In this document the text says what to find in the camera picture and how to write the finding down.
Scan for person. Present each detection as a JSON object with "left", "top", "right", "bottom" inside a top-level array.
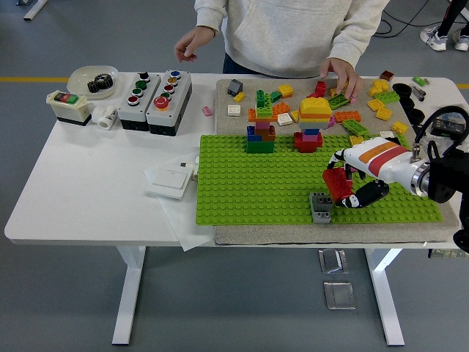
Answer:
[
  {"left": 419, "top": 0, "right": 469, "bottom": 52},
  {"left": 193, "top": 0, "right": 390, "bottom": 78}
]

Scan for narrow red brick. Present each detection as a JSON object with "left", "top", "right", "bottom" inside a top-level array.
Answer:
[{"left": 306, "top": 80, "right": 328, "bottom": 100}]

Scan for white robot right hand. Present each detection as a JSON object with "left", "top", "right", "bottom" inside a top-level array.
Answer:
[{"left": 327, "top": 137, "right": 422, "bottom": 210}]

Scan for control box with emergency stop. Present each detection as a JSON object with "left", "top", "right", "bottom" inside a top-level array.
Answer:
[{"left": 145, "top": 69, "right": 193, "bottom": 137}]

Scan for bag with blue parts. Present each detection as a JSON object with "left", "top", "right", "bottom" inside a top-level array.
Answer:
[{"left": 437, "top": 111, "right": 469, "bottom": 124}]

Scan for white desk foot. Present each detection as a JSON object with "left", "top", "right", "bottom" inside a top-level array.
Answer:
[{"left": 23, "top": 0, "right": 48, "bottom": 21}]

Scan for long lime green brick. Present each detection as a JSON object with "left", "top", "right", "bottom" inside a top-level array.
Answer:
[
  {"left": 328, "top": 93, "right": 351, "bottom": 110},
  {"left": 341, "top": 120, "right": 370, "bottom": 136}
]

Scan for green studded baseplate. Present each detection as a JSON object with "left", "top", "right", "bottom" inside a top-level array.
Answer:
[{"left": 195, "top": 133, "right": 444, "bottom": 227}]

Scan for brick tower with yellow roof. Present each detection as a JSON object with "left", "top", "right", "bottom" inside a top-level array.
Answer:
[{"left": 292, "top": 96, "right": 333, "bottom": 155}]

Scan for person's left hand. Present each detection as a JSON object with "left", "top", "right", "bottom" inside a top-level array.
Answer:
[{"left": 319, "top": 57, "right": 364, "bottom": 100}]

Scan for black display device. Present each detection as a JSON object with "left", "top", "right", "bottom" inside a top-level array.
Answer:
[{"left": 431, "top": 116, "right": 468, "bottom": 142}]

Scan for white wall switch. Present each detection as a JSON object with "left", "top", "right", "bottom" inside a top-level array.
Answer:
[{"left": 145, "top": 166, "right": 194, "bottom": 201}]

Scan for long orange brick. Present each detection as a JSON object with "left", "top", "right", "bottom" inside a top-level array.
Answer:
[{"left": 333, "top": 111, "right": 363, "bottom": 124}]

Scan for grey brick stack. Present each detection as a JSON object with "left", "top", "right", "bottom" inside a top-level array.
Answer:
[{"left": 309, "top": 191, "right": 333, "bottom": 224}]

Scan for white paper sheet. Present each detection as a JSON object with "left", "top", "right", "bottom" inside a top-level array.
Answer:
[{"left": 143, "top": 157, "right": 215, "bottom": 252}]

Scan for white bowl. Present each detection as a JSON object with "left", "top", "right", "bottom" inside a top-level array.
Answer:
[{"left": 67, "top": 65, "right": 120, "bottom": 100}]

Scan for brick tower with green base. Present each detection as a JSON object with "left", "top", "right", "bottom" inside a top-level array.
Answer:
[{"left": 245, "top": 89, "right": 280, "bottom": 155}]

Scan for white pipe fitting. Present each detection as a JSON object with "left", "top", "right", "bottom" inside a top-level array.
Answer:
[{"left": 91, "top": 105, "right": 119, "bottom": 131}]

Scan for red green switch box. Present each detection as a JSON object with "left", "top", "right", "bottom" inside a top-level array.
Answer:
[{"left": 46, "top": 89, "right": 92, "bottom": 127}]

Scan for long red brick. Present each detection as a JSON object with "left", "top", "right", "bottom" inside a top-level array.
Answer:
[{"left": 322, "top": 166, "right": 353, "bottom": 202}]

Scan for white table leg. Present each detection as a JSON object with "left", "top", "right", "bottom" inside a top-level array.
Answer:
[
  {"left": 111, "top": 246, "right": 147, "bottom": 346},
  {"left": 364, "top": 248, "right": 406, "bottom": 347}
]

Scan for person's right hand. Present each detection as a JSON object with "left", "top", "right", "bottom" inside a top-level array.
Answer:
[{"left": 174, "top": 26, "right": 217, "bottom": 63}]

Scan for black gears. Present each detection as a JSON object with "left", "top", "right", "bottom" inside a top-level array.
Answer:
[{"left": 86, "top": 73, "right": 115, "bottom": 94}]

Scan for metal floor plate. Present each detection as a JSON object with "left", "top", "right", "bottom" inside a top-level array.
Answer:
[
  {"left": 322, "top": 280, "right": 357, "bottom": 311},
  {"left": 317, "top": 248, "right": 350, "bottom": 275}
]

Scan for three-button control box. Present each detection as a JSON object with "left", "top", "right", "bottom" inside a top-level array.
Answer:
[{"left": 117, "top": 71, "right": 162, "bottom": 131}]

